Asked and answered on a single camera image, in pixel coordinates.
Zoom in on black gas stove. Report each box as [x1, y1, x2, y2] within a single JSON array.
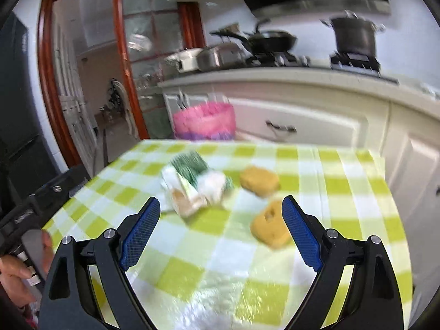
[[245, 52, 399, 85]]

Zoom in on yellow sponge with hole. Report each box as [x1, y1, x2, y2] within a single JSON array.
[[250, 200, 292, 249]]

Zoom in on black stock pot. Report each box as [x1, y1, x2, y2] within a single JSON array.
[[321, 10, 386, 57]]

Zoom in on person's left hand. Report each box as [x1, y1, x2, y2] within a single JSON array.
[[0, 230, 54, 308]]

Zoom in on white rice cooker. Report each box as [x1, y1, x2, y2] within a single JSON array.
[[165, 48, 203, 73]]

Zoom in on white green plastic package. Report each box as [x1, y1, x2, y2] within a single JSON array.
[[157, 151, 233, 218]]

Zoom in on pink-lined trash bin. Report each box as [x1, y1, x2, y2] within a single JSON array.
[[172, 101, 237, 141]]

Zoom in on white lower kitchen cabinets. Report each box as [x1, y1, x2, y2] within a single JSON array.
[[160, 67, 439, 232]]

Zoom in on stainless steel pressure cooker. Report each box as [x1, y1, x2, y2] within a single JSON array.
[[196, 43, 245, 72]]

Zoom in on green checkered tablecloth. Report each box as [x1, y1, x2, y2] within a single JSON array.
[[45, 140, 413, 329]]

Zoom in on white dining chair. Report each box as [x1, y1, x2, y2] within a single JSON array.
[[108, 78, 139, 139]]

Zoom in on black wok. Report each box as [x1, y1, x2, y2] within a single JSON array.
[[210, 19, 298, 55]]

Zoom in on red framed glass sliding door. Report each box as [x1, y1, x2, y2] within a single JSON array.
[[37, 0, 207, 169]]

